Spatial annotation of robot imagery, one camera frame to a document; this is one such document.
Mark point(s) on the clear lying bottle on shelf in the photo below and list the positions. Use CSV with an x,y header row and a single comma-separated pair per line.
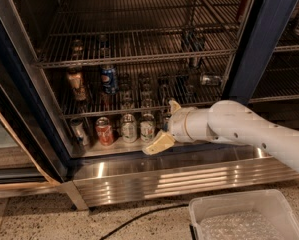
x,y
210,80

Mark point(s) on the white green can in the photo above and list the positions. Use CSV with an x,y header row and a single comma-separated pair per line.
x,y
147,127
128,128

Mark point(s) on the red Coca-Cola can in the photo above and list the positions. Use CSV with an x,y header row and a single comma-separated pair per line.
x,y
104,131

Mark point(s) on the middle wire fridge shelf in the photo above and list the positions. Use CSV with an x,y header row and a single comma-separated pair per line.
x,y
146,86

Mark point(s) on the silver can bottom left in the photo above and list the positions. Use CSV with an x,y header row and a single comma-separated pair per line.
x,y
79,131

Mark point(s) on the orange soda can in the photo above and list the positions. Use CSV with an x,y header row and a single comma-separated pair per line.
x,y
76,82

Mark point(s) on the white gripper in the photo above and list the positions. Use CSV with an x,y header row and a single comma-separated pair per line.
x,y
177,123

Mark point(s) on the white green can left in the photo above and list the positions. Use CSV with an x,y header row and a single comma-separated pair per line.
x,y
128,128

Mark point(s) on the clear plastic bin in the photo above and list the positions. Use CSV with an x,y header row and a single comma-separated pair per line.
x,y
270,203

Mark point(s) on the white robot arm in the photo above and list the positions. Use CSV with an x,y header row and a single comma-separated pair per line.
x,y
227,122

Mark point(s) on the dark blue fridge pillar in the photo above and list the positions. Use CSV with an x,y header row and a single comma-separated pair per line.
x,y
264,26

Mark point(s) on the blue silver can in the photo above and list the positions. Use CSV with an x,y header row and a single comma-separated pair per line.
x,y
165,120

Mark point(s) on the wire fridge shelf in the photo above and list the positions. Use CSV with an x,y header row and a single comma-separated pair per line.
x,y
146,86
95,32

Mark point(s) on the open fridge glass door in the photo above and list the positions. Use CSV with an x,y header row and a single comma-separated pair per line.
x,y
29,163

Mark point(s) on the bubble wrap sheet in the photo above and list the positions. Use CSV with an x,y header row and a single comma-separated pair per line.
x,y
250,225

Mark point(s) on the steel fridge base grille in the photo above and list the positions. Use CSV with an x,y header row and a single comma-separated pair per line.
x,y
134,176

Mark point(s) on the white green can right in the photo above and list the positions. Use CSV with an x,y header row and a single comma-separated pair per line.
x,y
147,127

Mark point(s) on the upper wire fridge shelf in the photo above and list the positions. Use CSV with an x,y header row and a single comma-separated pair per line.
x,y
95,32

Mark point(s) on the right compartment wire shelf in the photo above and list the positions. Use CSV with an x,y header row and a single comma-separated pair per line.
x,y
280,80

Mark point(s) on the blue Pepsi can on shelf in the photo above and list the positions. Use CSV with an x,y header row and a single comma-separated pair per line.
x,y
109,79

